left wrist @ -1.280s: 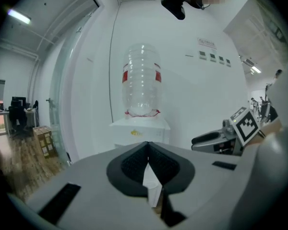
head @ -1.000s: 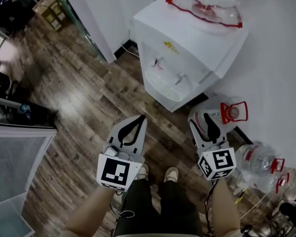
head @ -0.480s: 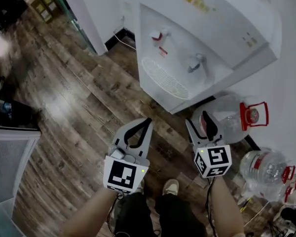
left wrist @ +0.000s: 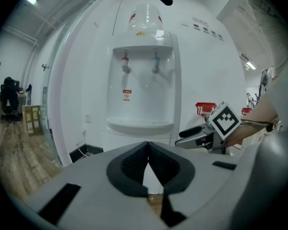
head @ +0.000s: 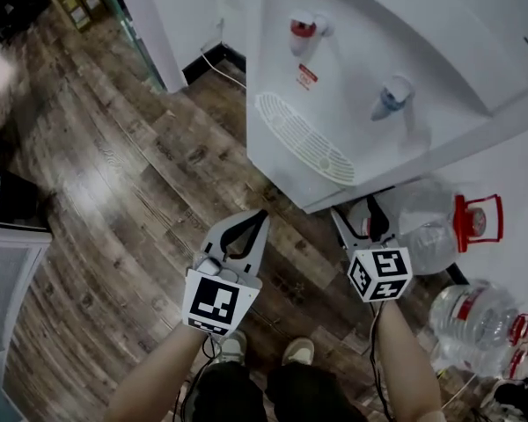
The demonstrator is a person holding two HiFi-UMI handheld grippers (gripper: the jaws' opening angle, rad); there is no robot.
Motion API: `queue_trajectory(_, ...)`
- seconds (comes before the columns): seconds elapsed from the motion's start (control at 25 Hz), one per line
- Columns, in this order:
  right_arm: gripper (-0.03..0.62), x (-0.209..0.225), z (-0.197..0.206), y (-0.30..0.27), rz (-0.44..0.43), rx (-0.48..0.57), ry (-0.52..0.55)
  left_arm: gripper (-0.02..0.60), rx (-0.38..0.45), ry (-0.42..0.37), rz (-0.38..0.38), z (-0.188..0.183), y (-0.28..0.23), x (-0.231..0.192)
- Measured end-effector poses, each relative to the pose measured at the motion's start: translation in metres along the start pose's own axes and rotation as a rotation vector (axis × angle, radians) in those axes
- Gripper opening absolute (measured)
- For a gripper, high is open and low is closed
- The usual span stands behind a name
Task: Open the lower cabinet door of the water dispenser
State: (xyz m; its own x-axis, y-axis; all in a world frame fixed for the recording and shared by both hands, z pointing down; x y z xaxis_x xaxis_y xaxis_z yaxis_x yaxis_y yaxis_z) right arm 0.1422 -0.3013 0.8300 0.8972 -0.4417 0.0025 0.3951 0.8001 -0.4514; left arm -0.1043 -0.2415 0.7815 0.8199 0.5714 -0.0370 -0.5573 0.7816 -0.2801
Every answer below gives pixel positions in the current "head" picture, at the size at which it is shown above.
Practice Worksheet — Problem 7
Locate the white drip tray grille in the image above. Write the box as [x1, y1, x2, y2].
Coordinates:
[253, 92, 356, 187]

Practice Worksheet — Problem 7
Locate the black baseboard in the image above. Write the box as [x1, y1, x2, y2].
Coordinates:
[181, 42, 248, 88]

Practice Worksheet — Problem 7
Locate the white power cord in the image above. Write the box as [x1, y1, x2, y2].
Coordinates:
[199, 15, 248, 91]

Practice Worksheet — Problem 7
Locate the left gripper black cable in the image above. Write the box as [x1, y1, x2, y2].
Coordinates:
[171, 334, 224, 422]

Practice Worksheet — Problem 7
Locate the red hot water tap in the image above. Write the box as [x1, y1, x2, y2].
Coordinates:
[288, 9, 335, 57]

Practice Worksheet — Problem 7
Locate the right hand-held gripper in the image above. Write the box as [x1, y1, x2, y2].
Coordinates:
[330, 194, 414, 303]

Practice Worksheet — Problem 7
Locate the thin white cable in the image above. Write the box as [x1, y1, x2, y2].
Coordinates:
[438, 370, 481, 412]

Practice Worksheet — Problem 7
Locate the white water dispenser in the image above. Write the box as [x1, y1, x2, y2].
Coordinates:
[245, 0, 528, 215]

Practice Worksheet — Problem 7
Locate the green glass partition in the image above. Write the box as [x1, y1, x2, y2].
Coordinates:
[91, 0, 167, 94]

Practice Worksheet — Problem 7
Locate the person's left forearm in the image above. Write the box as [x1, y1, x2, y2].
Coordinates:
[101, 322, 217, 422]

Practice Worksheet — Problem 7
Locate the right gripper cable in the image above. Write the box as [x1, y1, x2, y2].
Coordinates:
[368, 301, 395, 422]

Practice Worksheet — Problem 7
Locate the person's right leg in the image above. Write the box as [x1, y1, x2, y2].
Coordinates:
[263, 361, 369, 422]

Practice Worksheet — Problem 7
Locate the person's left leg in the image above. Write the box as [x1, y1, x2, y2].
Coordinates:
[187, 360, 270, 422]

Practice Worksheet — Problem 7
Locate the blue cold water tap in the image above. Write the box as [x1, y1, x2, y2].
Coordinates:
[370, 75, 415, 122]

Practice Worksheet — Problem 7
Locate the clear water bottle red handle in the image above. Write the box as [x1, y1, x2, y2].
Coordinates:
[428, 279, 528, 364]
[429, 336, 528, 382]
[347, 177, 505, 277]

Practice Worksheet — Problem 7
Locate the black bag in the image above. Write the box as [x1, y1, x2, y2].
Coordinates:
[0, 124, 43, 229]

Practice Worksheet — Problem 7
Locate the person's right forearm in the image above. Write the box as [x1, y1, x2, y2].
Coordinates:
[370, 299, 451, 422]

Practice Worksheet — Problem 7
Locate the red warning sticker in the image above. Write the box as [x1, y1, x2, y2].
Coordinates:
[296, 62, 319, 91]

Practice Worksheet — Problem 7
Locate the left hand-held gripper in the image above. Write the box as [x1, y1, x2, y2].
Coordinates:
[181, 208, 271, 338]

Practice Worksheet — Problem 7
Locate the white cabinet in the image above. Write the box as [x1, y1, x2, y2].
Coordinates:
[0, 220, 54, 422]

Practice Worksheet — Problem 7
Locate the person's right shoe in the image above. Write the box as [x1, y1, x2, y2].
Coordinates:
[281, 337, 316, 367]

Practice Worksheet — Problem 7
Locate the person's leg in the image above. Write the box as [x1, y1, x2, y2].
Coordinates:
[263, 361, 369, 422]
[187, 360, 270, 422]

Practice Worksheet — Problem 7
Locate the person's left shoe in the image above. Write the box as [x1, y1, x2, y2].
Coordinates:
[216, 330, 248, 367]

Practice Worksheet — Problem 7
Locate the person's shoe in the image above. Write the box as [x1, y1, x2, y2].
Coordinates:
[216, 330, 248, 367]
[281, 337, 316, 367]

